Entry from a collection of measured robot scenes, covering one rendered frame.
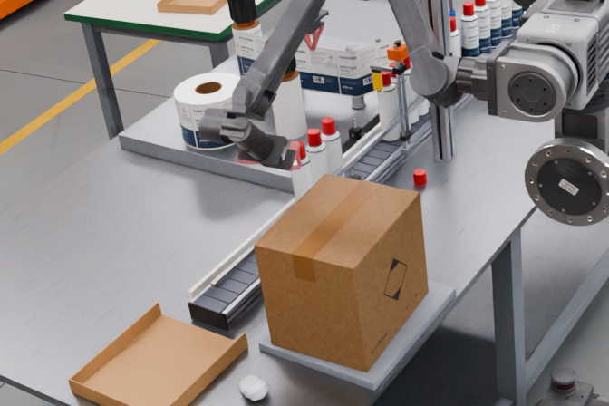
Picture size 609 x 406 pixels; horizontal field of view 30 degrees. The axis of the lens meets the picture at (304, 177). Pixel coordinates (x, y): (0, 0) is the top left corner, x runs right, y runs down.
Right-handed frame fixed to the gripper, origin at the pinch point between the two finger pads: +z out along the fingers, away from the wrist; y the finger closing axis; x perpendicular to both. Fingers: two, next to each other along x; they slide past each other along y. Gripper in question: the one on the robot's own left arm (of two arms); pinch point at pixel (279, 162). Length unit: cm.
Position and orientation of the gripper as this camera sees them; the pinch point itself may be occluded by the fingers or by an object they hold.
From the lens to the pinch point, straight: 252.4
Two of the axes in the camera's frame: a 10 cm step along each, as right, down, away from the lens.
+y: -8.6, -1.4, 4.8
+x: -2.9, 9.3, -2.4
